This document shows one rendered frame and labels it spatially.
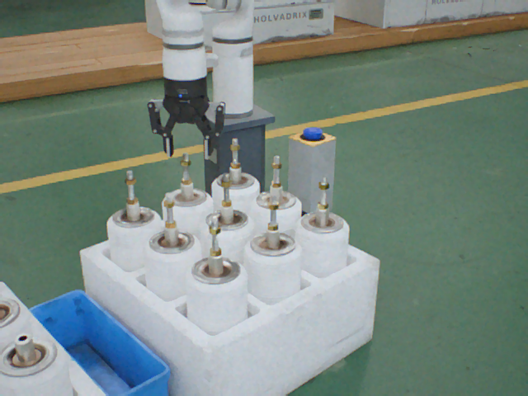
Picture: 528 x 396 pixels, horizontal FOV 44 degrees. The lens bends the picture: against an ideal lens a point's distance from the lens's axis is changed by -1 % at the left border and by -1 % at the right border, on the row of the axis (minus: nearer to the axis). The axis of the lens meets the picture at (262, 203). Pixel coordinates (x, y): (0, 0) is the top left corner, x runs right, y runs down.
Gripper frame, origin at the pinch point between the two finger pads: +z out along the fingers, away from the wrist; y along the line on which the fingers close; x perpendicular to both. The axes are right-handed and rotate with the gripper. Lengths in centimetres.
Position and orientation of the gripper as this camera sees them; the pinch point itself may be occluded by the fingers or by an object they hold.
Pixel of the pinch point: (188, 149)
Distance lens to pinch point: 120.4
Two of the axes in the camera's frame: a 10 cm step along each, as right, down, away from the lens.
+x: 1.4, -4.5, 8.8
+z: -0.1, 8.9, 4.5
